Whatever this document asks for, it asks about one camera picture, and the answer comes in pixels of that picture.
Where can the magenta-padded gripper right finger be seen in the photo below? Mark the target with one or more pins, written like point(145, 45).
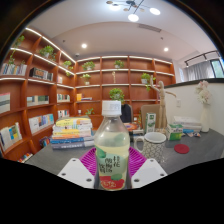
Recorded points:
point(148, 171)

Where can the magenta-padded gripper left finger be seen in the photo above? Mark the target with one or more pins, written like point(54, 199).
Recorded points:
point(75, 171)

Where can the clear drink bottle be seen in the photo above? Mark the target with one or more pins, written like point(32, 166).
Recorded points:
point(111, 146)

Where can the white mug, grey triangle pattern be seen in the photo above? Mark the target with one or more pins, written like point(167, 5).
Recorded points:
point(153, 148)

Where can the stack of colourful books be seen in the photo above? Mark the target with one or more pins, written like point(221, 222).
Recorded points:
point(71, 133)

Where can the flat round red coaster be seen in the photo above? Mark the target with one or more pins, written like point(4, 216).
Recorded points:
point(181, 148)

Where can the small green and white box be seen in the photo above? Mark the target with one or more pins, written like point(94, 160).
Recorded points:
point(174, 132)

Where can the green and white drink carton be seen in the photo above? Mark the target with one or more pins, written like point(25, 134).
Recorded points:
point(150, 123)

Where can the wooden artist mannequin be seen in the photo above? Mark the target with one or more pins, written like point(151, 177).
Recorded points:
point(162, 106)

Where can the white vase with pale flowers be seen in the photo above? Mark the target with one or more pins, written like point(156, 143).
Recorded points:
point(205, 116)

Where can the orange wooden shelf unit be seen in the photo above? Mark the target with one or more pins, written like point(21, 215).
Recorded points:
point(30, 90)

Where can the grey curtain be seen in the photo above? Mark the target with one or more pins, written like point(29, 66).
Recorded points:
point(199, 70)

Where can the window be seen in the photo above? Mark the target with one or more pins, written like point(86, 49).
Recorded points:
point(217, 68)

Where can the recessed ceiling lights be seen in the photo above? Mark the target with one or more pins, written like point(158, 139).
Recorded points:
point(84, 45)

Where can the ceiling air vent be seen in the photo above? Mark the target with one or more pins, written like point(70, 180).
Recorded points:
point(149, 28)

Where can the branched ceiling lamp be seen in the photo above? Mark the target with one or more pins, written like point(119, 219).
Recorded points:
point(133, 17)

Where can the white wall socket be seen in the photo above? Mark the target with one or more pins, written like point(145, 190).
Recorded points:
point(178, 103)

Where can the black ceiling track rail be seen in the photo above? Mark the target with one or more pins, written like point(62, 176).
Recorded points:
point(200, 55)

